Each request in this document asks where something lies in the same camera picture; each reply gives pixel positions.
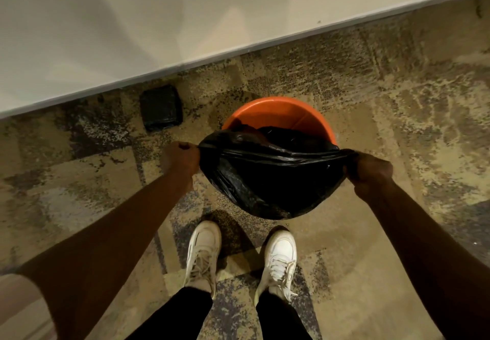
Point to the person's left forearm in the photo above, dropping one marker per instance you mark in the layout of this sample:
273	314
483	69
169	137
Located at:
103	244

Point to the person's right white sneaker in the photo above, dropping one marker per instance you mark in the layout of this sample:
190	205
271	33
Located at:
279	263

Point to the black plastic trash bag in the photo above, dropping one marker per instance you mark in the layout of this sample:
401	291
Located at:
268	171

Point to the person's right hand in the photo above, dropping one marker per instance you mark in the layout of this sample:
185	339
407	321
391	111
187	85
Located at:
370	171

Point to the person's white sneaker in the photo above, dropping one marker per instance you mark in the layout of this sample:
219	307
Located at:
203	253
279	263

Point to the person's left white sneaker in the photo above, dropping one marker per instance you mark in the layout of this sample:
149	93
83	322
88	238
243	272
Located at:
203	253

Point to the person's left fingers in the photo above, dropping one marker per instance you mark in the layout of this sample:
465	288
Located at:
187	147

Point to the person's white left sleeve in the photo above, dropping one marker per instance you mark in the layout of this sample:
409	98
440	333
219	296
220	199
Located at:
23	309

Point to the person's right fingers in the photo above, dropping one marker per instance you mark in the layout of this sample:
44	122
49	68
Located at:
350	165

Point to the person's black trouser leg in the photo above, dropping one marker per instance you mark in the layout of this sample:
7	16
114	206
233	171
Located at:
281	320
176	316

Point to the orange plastic bucket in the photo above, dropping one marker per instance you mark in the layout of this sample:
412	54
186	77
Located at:
281	116

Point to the person's right black trouser leg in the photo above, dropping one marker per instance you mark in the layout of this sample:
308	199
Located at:
281	320

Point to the white baseboard strip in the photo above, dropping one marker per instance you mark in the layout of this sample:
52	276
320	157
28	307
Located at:
245	49

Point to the person's right forearm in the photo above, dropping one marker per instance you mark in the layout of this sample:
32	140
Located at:
425	251

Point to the folded black plastic bag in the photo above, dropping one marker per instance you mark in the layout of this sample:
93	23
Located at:
160	108

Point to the person's left black trouser leg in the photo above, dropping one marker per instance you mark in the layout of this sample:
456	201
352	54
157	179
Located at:
176	316

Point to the person's left hand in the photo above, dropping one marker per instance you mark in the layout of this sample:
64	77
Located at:
179	160

